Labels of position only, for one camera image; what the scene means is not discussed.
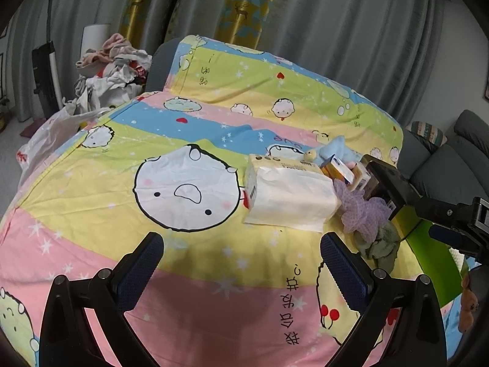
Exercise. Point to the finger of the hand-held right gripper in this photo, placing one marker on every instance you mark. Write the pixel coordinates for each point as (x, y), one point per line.
(443, 209)
(454, 237)

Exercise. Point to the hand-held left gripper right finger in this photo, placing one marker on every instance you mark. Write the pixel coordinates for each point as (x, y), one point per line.
(342, 265)

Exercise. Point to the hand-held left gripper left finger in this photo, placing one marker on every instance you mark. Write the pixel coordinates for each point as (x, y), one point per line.
(141, 263)

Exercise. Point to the purple mesh scrunchie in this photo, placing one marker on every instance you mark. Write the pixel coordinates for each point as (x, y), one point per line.
(363, 214)

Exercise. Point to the white tissue pack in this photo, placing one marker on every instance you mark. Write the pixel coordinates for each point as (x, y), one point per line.
(290, 198)

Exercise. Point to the blue plush toy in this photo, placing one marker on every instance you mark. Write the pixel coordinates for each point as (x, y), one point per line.
(336, 151)

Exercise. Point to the green cloth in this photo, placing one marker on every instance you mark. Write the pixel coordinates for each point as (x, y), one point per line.
(382, 248)

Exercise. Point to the grey sofa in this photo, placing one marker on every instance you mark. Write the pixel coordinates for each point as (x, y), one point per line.
(450, 160)

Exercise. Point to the cartoon printed bedsheet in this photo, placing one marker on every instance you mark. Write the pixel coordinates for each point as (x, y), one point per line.
(191, 275)

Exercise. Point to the small brown plush toy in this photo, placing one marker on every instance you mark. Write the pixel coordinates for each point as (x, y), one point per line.
(468, 302)

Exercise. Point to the striped cushion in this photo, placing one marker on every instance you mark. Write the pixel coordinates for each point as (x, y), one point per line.
(428, 132)

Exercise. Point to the blue floral cloth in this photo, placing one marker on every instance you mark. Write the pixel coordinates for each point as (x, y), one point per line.
(452, 325)

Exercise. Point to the yellow tissue packet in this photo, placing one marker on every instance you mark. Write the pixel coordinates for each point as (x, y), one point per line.
(361, 177)

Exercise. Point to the orange white tissue packet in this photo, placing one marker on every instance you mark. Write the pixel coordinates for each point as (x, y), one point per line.
(338, 170)

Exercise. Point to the white plastic bag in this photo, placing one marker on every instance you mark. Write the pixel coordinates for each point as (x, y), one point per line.
(49, 137)

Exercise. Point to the pile of clothes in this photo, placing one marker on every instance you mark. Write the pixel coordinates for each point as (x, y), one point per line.
(114, 72)

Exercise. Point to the grey chair back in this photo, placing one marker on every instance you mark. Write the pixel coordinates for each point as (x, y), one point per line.
(160, 65)

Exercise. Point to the upright vacuum cleaner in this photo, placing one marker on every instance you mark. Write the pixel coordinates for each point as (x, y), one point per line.
(46, 76)

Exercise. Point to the grey curtain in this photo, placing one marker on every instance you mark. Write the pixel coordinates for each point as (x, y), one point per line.
(344, 15)

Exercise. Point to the white cylindrical appliance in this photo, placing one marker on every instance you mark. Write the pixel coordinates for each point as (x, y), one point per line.
(95, 38)

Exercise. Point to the yellow patterned curtain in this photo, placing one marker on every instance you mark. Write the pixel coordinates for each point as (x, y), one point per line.
(145, 0)

